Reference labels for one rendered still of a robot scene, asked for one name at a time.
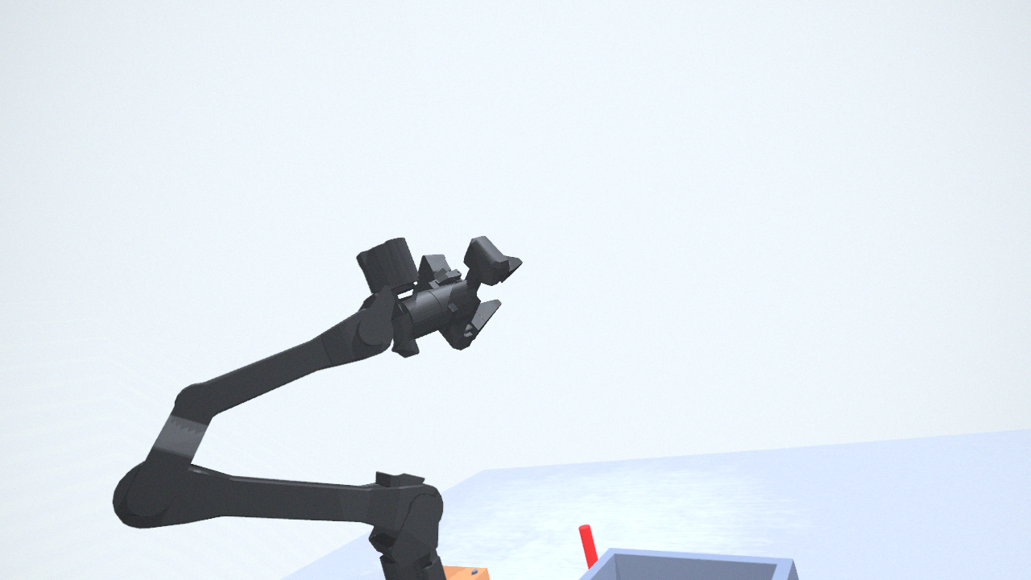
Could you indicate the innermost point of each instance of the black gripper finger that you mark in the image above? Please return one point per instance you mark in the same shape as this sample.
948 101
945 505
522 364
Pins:
514 264
484 313

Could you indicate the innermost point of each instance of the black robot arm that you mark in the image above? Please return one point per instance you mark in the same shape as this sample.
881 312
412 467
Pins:
166 489

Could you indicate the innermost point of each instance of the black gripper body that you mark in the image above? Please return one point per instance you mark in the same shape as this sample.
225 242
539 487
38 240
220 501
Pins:
458 299

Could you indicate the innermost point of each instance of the red peg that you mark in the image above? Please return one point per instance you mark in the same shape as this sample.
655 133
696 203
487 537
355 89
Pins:
588 545

